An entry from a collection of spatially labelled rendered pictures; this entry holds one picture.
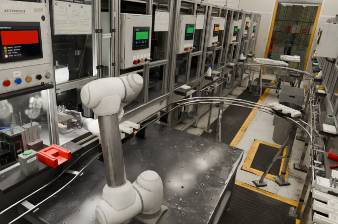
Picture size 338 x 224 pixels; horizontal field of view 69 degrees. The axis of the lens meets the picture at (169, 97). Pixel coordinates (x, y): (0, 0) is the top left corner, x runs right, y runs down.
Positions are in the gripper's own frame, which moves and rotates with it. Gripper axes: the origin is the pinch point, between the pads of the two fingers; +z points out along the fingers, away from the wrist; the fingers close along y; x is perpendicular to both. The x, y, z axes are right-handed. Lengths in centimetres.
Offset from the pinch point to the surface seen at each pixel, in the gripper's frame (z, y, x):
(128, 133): -33, -17, -33
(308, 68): -179, -53, -827
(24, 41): -15, 60, 37
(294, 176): -174, -99, -196
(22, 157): -25, 0, 51
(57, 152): -24.3, -8.7, 28.4
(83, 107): 10.1, -3.9, -24.9
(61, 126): -0.5, -6.0, 6.4
